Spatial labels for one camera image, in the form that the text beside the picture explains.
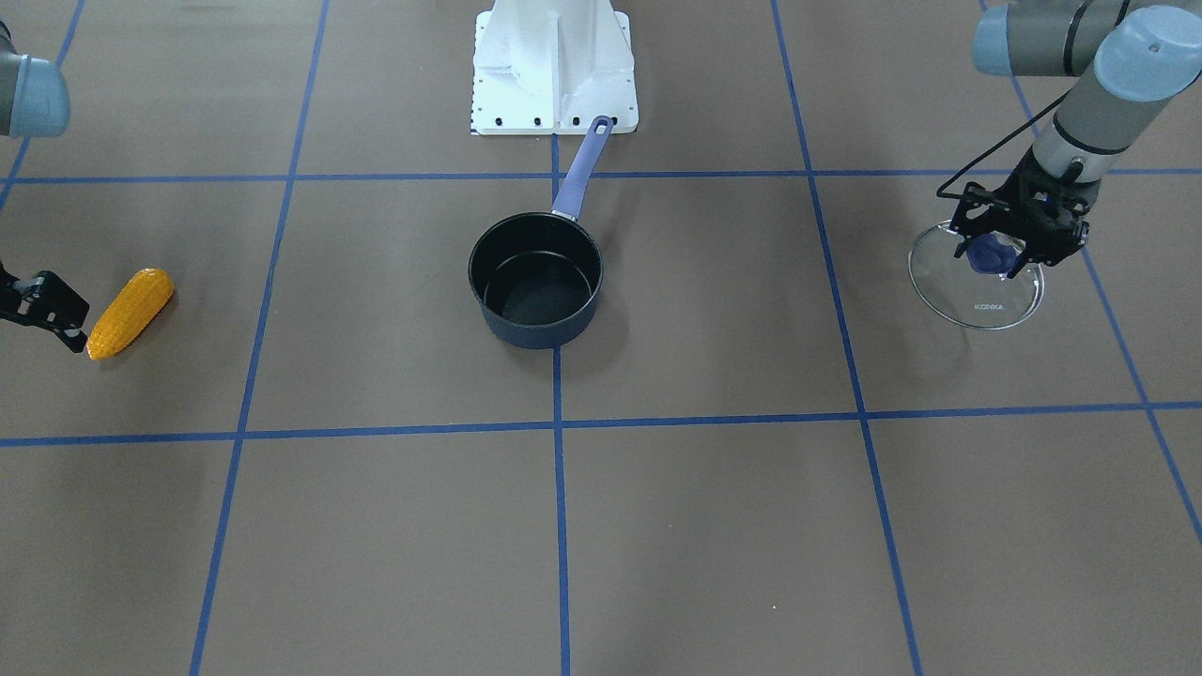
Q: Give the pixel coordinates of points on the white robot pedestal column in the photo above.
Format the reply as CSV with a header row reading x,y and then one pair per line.
x,y
552,67

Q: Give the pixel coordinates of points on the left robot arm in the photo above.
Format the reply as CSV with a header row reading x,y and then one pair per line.
x,y
1128,60

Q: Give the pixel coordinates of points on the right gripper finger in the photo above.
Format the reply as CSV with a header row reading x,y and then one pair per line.
x,y
48,302

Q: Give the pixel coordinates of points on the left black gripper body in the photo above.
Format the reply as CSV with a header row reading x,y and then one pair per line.
x,y
1045,180

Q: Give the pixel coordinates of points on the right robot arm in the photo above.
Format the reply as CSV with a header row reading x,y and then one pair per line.
x,y
35,103

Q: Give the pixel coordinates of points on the dark blue saucepan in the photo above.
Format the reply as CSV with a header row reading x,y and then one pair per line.
x,y
536,276

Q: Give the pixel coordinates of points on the glass pot lid blue knob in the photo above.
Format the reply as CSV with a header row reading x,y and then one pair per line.
x,y
968,284

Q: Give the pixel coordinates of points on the yellow toy corn cob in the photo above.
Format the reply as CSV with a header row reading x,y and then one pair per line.
x,y
141,299

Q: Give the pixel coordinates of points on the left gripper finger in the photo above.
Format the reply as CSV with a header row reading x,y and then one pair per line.
x,y
1046,243

